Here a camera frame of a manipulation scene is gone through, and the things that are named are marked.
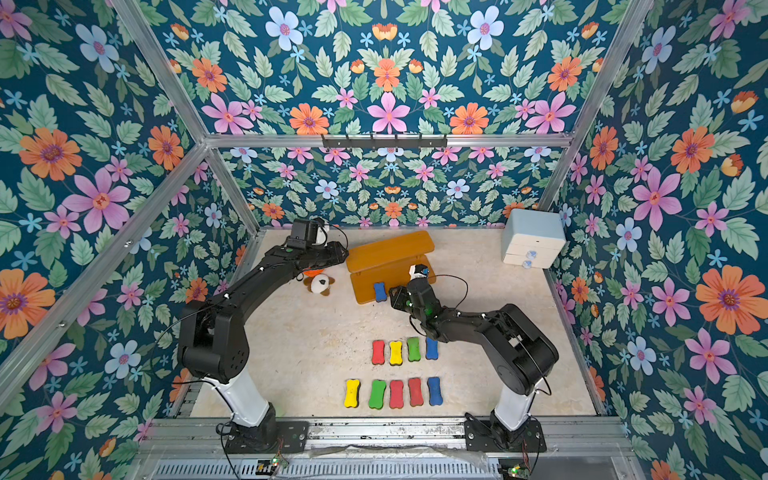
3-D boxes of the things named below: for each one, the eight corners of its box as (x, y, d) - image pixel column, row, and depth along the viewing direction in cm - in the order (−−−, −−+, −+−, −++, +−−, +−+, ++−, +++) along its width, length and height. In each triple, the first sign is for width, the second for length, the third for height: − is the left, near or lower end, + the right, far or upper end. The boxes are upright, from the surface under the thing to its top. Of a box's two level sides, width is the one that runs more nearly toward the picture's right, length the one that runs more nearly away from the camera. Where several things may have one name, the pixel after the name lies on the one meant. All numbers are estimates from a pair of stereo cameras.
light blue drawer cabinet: (503, 269, 110) (514, 242, 98) (495, 238, 120) (504, 210, 108) (555, 269, 110) (572, 242, 98) (542, 238, 120) (557, 210, 108)
